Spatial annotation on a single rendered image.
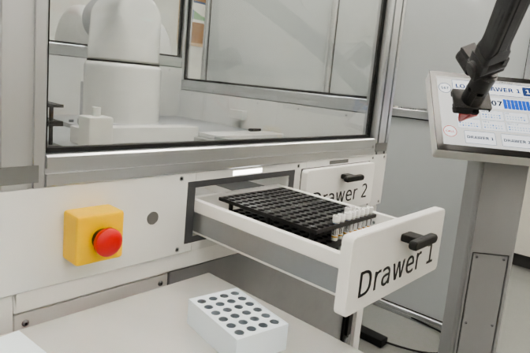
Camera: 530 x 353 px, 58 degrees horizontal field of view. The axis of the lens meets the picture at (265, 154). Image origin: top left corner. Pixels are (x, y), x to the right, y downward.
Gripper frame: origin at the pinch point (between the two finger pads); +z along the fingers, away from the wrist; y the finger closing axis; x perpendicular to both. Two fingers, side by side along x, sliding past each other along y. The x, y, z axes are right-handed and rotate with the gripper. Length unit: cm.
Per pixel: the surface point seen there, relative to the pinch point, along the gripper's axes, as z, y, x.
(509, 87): 7.6, -20.8, -19.5
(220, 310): -46, 57, 71
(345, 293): -51, 40, 69
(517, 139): 7.6, -19.5, 0.9
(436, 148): 7.7, 5.2, 6.1
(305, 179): -21, 45, 35
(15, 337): -52, 81, 78
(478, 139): 7.3, -7.5, 2.1
